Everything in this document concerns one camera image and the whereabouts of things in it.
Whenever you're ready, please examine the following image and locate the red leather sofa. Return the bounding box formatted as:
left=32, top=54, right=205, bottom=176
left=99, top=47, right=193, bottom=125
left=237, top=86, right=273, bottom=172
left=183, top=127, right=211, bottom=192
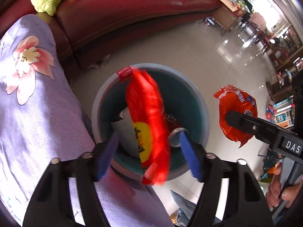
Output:
left=0, top=0, right=225, bottom=70

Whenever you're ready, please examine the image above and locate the wooden cabinet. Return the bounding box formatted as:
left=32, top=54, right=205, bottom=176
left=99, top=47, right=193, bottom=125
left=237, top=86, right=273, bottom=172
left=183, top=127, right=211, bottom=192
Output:
left=214, top=0, right=247, bottom=36

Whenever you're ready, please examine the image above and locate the colourful toy box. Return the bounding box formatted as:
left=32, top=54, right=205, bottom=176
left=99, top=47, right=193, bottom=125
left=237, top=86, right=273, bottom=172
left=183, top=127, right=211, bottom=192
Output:
left=265, top=97, right=296, bottom=129

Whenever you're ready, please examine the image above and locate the purple floral cloth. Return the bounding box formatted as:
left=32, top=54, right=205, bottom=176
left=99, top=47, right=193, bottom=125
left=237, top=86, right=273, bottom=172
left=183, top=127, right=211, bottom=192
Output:
left=0, top=14, right=176, bottom=227

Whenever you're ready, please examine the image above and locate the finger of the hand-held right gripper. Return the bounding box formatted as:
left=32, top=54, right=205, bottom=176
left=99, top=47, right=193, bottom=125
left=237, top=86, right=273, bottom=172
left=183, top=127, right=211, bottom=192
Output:
left=226, top=111, right=282, bottom=145

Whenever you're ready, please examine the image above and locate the blue plastic bin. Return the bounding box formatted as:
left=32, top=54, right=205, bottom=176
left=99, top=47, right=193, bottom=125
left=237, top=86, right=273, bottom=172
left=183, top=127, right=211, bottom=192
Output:
left=91, top=63, right=210, bottom=181

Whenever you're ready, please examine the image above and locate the red snack packet yellow circle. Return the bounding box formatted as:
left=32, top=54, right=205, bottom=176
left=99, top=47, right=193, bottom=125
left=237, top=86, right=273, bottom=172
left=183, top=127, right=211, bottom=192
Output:
left=125, top=68, right=171, bottom=186

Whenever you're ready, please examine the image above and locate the white paper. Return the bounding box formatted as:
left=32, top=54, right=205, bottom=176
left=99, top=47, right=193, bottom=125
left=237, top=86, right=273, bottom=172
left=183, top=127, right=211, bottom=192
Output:
left=111, top=106, right=140, bottom=158

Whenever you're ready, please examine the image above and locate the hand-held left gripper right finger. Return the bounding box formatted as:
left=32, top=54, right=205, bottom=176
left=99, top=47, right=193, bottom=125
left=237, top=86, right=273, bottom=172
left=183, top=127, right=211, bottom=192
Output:
left=179, top=132, right=275, bottom=227

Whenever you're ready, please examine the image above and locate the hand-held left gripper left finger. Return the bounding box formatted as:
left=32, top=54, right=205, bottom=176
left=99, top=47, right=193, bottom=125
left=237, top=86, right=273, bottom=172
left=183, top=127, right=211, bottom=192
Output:
left=22, top=131, right=120, bottom=227

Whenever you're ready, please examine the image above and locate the blue denim cloth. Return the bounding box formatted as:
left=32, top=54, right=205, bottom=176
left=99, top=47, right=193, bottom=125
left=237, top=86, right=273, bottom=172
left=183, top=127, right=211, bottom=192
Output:
left=170, top=189, right=223, bottom=227

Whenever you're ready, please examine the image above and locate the dark dining chair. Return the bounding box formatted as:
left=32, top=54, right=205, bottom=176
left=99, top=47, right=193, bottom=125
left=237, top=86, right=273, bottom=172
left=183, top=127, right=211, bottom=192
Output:
left=241, top=12, right=268, bottom=51

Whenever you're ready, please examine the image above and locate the person's right hand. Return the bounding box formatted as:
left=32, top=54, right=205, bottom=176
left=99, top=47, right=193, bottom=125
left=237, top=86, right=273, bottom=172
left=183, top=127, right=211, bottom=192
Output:
left=266, top=164, right=303, bottom=210

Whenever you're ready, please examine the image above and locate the orange-red snack packet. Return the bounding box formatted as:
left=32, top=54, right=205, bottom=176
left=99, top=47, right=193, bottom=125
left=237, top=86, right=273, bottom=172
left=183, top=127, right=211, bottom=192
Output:
left=213, top=84, right=258, bottom=149

